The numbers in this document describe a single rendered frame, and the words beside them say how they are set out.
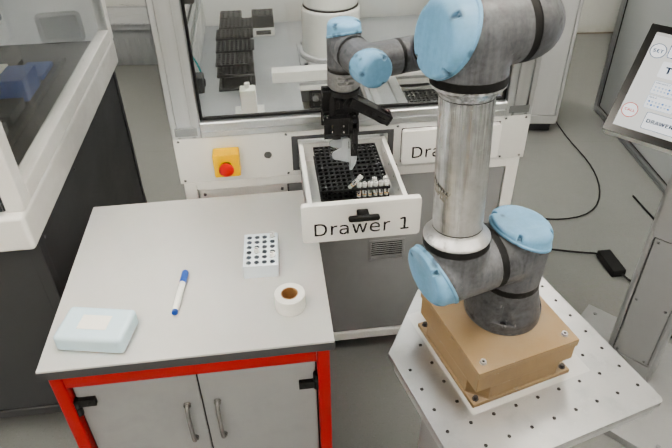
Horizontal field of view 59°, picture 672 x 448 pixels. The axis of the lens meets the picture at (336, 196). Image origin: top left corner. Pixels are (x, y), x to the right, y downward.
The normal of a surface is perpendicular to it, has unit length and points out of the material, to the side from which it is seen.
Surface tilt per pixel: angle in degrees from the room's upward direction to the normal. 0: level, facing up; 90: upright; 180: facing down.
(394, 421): 0
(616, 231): 0
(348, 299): 90
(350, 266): 90
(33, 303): 90
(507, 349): 3
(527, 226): 8
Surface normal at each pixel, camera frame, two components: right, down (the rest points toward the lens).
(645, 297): -0.66, 0.44
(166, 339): -0.01, -0.82
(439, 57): -0.91, 0.13
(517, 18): 0.35, 0.05
